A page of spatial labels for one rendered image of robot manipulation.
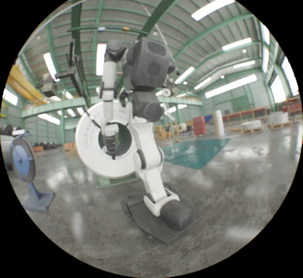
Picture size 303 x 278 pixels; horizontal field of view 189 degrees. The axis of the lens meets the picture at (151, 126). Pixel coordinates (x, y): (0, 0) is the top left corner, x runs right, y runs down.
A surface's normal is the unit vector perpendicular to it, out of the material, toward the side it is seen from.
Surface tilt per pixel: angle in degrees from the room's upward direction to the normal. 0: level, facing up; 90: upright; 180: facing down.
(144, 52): 129
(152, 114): 113
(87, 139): 90
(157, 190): 76
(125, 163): 90
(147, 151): 63
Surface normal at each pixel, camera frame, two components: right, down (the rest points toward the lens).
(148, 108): 0.48, 0.27
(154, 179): 0.41, -0.37
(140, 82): 0.52, 0.51
